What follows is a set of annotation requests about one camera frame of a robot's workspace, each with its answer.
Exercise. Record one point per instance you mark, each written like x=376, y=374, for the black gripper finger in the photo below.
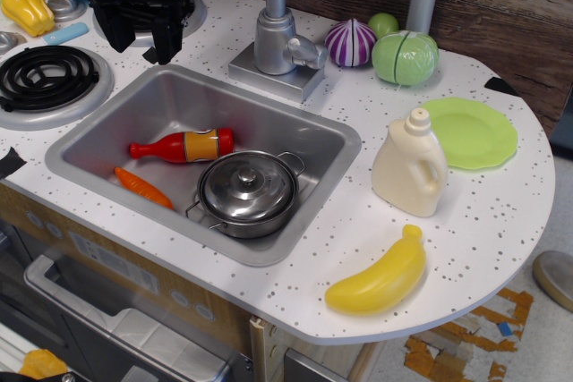
x=116, y=28
x=167, y=32

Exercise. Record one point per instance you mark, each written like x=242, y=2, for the yellow toy banana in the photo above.
x=384, y=284

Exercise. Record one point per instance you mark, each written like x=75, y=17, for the light green plastic plate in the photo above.
x=472, y=135

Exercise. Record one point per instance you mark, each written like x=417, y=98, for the back right stove burner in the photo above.
x=142, y=29

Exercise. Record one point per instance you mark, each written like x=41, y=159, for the black tape patch near burner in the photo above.
x=151, y=55

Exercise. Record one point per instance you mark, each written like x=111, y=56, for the silver sink basin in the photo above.
x=168, y=99

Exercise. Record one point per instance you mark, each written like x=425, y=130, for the yellow toy bell pepper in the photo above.
x=32, y=16

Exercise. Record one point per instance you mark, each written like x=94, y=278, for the silver stove knob at edge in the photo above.
x=10, y=40

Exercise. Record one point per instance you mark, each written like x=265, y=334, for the silver toy faucet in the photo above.
x=280, y=60

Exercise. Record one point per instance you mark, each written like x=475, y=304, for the red toy ketchup bottle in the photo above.
x=187, y=147

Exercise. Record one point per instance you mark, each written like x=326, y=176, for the orange toy carrot in sink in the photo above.
x=137, y=185

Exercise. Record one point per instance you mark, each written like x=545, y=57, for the black tape patch left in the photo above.
x=10, y=163

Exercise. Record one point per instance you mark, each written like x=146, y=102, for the stainless steel lidded pot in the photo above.
x=249, y=194

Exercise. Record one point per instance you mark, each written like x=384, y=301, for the purple toy onion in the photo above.
x=350, y=43

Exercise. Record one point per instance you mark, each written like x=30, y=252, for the small green toy ball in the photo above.
x=383, y=24

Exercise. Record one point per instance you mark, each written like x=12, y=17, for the green toy cabbage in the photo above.
x=405, y=58

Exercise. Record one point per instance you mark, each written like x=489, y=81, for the cream toy detergent bottle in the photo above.
x=410, y=170

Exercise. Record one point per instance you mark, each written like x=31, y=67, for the black tape patch right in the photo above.
x=501, y=86

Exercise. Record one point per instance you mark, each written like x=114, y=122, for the yellow object at bottom left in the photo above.
x=42, y=363

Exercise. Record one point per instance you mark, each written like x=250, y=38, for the round metal stand base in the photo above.
x=552, y=270

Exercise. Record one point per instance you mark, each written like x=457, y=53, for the light blue toy utensil handle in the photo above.
x=65, y=34

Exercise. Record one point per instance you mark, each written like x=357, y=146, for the oven door with handle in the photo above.
x=127, y=345

